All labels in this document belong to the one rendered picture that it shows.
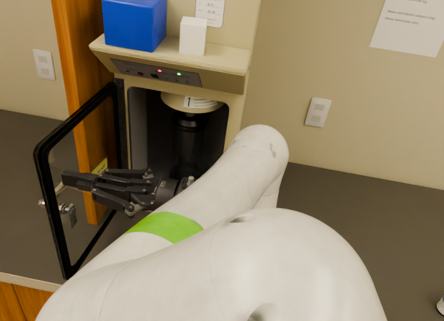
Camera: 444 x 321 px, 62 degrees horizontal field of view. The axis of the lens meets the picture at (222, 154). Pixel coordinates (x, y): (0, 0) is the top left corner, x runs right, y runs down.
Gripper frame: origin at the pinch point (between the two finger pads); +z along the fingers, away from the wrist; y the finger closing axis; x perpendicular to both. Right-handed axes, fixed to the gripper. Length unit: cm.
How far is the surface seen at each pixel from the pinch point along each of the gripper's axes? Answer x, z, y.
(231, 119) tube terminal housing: -4.4, -27.4, -26.3
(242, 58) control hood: -22.9, -28.0, -20.6
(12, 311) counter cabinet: 59, 28, 1
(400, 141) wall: 18, -88, -69
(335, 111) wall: 11, -62, -69
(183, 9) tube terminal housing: -29.1, -13.8, -26.3
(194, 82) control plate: -15.5, -18.3, -21.1
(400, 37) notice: -19, -73, -69
